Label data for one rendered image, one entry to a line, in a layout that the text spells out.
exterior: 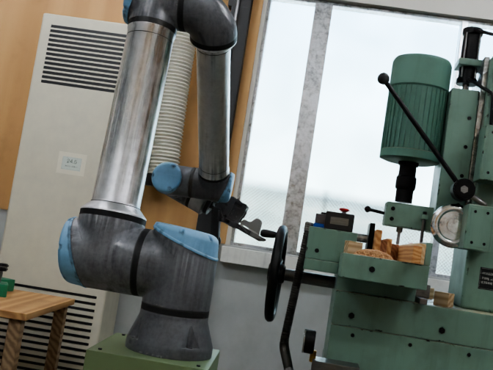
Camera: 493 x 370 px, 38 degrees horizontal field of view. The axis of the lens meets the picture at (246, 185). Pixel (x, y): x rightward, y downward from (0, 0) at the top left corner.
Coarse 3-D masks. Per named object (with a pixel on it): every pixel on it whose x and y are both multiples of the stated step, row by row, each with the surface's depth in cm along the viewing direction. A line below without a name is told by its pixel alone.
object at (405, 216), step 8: (384, 208) 210; (392, 208) 206; (400, 208) 206; (408, 208) 206; (416, 208) 205; (424, 208) 205; (432, 208) 205; (384, 216) 206; (392, 216) 206; (400, 216) 206; (408, 216) 205; (416, 216) 205; (384, 224) 206; (392, 224) 206; (400, 224) 205; (408, 224) 205; (416, 224) 205; (400, 232) 208
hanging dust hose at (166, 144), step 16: (176, 48) 337; (192, 48) 342; (176, 64) 336; (192, 64) 344; (176, 80) 337; (176, 96) 335; (160, 112) 335; (176, 112) 336; (160, 128) 335; (176, 128) 335; (160, 144) 333; (176, 144) 336; (160, 160) 333; (176, 160) 336
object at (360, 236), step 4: (368, 224) 205; (372, 224) 198; (368, 228) 202; (372, 228) 197; (368, 232) 199; (372, 232) 197; (360, 236) 201; (364, 236) 201; (368, 236) 197; (372, 236) 197; (360, 240) 201; (364, 240) 201; (368, 240) 197; (372, 240) 197; (368, 244) 197; (372, 244) 197; (368, 248) 197
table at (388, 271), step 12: (312, 264) 194; (324, 264) 193; (336, 264) 193; (348, 264) 172; (360, 264) 172; (372, 264) 171; (384, 264) 171; (396, 264) 171; (408, 264) 171; (420, 264) 170; (348, 276) 172; (360, 276) 172; (372, 276) 171; (384, 276) 171; (396, 276) 171; (408, 276) 170; (420, 276) 170; (420, 288) 170
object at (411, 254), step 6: (408, 246) 173; (414, 246) 163; (402, 252) 184; (408, 252) 171; (414, 252) 163; (420, 252) 162; (402, 258) 181; (408, 258) 169; (414, 258) 162; (420, 258) 162
